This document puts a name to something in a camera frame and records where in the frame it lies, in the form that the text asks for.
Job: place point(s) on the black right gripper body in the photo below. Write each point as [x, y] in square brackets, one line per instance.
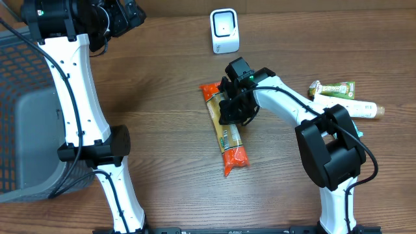
[241, 111]

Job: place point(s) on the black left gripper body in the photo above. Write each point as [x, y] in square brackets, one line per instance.
[118, 21]

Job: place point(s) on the orange spaghetti pack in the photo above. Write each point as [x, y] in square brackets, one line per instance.
[228, 137]

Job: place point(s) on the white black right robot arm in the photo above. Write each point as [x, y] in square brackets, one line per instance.
[329, 146]

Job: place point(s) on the green yellow snack pouch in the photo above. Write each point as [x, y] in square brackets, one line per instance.
[345, 90]

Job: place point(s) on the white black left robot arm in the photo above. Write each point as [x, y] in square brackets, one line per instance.
[68, 33]

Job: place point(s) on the teal snack packet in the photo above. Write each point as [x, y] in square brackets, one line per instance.
[359, 133]

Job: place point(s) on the white tube with gold cap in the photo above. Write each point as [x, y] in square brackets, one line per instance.
[356, 109]

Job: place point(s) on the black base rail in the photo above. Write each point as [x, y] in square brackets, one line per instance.
[227, 230]

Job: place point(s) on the grey plastic shopping basket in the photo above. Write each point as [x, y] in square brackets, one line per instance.
[32, 128]

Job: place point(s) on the white barcode scanner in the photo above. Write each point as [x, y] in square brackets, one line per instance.
[224, 31]

